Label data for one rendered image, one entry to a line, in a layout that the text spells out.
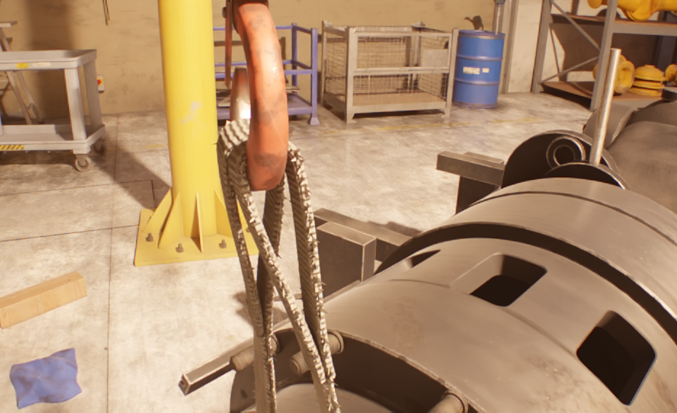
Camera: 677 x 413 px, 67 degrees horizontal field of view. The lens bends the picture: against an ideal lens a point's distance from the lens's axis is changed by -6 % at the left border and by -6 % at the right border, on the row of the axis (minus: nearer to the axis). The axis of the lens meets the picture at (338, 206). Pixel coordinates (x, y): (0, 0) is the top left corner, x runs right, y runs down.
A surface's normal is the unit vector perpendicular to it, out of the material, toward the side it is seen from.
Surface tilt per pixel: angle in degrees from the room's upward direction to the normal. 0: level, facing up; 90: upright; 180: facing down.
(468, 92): 90
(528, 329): 11
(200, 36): 90
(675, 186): 27
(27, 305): 90
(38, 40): 90
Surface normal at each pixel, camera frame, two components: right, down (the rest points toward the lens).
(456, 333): 0.05, -0.91
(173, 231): 0.87, 0.22
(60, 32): 0.35, 0.37
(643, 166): -0.29, -0.70
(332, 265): -0.61, 0.30
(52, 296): 0.74, 0.28
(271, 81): 0.34, 0.04
